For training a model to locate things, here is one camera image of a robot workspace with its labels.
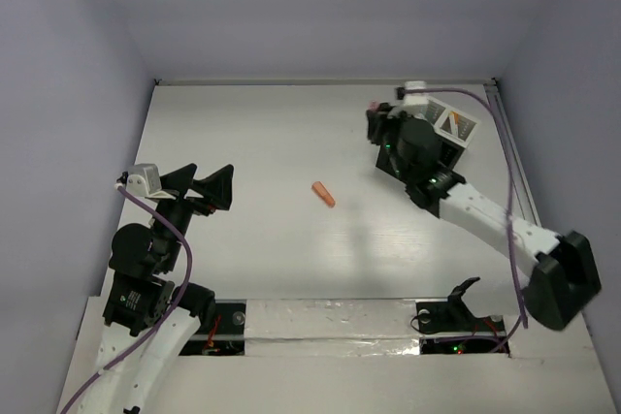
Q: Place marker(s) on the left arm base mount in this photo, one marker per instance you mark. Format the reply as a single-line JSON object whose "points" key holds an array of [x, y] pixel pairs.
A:
{"points": [[224, 336]]}

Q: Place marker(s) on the orange highlighter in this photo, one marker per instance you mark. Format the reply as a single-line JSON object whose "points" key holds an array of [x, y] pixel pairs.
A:
{"points": [[320, 190]]}

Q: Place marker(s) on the black and white organizer box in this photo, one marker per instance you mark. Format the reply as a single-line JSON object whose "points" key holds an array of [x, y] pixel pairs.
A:
{"points": [[426, 143]]}

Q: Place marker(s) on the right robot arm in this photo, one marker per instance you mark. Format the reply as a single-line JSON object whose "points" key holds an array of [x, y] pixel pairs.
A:
{"points": [[561, 269]]}

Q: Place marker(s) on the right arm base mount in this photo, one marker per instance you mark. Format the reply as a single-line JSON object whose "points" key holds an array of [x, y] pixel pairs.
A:
{"points": [[448, 327]]}

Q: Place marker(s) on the yellow white pen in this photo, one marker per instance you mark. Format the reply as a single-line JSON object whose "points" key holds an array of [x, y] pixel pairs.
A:
{"points": [[453, 119]]}

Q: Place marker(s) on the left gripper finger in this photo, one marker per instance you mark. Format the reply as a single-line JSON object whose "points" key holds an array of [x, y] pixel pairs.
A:
{"points": [[216, 190], [175, 184]]}

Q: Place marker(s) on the white foam front board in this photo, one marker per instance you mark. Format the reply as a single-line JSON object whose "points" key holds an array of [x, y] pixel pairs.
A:
{"points": [[362, 356]]}

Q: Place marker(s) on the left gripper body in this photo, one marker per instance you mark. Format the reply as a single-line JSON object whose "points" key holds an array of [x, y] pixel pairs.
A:
{"points": [[186, 196]]}

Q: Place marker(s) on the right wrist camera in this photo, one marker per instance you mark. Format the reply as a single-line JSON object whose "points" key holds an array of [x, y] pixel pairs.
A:
{"points": [[413, 98]]}

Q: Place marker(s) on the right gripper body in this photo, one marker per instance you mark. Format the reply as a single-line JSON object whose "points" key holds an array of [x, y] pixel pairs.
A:
{"points": [[386, 129]]}

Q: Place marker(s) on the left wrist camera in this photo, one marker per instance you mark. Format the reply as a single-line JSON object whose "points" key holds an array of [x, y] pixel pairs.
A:
{"points": [[143, 181]]}

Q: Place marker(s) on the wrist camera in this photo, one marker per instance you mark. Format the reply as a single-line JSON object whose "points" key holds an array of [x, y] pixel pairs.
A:
{"points": [[413, 98], [143, 181]]}

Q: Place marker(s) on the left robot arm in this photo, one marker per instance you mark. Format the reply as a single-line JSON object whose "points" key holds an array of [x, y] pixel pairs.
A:
{"points": [[153, 308]]}

